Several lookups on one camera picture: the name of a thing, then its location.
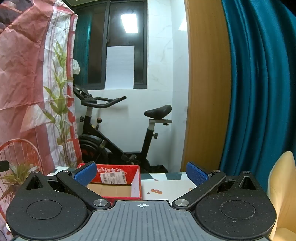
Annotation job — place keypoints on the black exercise bike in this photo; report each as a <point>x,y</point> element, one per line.
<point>92,141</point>

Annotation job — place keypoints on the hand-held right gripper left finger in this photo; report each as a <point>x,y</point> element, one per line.
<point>85,174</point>

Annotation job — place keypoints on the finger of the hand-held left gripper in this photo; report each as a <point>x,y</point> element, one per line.
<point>4,165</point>

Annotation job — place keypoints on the red cardboard box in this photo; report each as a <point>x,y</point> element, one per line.
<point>130,169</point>

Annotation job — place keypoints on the dark framed window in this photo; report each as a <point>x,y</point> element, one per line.
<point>99,34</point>

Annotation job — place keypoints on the white paper sheet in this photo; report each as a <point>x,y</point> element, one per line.
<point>120,67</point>

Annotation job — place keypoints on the pink printed backdrop cloth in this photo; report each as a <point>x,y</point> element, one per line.
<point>23,69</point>

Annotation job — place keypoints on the wooden door panel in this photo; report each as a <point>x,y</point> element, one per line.
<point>208,81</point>

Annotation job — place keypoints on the white printed tablecloth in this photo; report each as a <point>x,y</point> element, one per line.
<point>161,185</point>

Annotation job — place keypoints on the yellow chair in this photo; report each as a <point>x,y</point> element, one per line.
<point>284,185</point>

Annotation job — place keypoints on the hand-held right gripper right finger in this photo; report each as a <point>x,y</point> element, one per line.
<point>196,175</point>

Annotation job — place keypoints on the teal curtain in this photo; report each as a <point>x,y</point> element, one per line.
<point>82,46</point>
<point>259,81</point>

